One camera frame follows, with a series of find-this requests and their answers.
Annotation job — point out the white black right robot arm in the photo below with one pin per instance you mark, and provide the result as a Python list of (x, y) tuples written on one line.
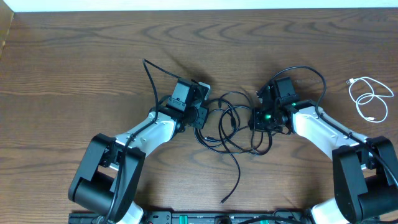
[(364, 169)]

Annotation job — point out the light wooden side board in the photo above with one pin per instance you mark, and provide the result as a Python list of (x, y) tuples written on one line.
[(6, 17)]

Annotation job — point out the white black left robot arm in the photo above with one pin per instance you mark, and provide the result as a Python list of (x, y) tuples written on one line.
[(106, 180)]

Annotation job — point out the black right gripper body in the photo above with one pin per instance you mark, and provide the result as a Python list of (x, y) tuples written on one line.
[(265, 121)]

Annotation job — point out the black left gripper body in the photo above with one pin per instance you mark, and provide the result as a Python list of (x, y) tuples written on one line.
[(202, 116)]

